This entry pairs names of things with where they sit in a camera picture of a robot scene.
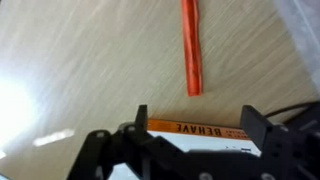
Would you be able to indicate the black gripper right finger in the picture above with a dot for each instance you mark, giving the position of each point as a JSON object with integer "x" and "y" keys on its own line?
{"x": 258, "y": 128}

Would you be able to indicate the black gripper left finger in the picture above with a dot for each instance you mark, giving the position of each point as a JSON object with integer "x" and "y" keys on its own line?
{"x": 141, "y": 124}

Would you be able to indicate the long red strip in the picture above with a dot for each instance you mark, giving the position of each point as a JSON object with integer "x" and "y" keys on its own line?
{"x": 193, "y": 50}

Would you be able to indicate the orange and white Behave book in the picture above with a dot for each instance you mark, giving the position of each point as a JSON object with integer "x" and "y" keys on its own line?
{"x": 196, "y": 133}

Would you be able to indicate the white whiteboard panel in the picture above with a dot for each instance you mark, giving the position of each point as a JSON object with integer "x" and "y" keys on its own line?
{"x": 305, "y": 30}

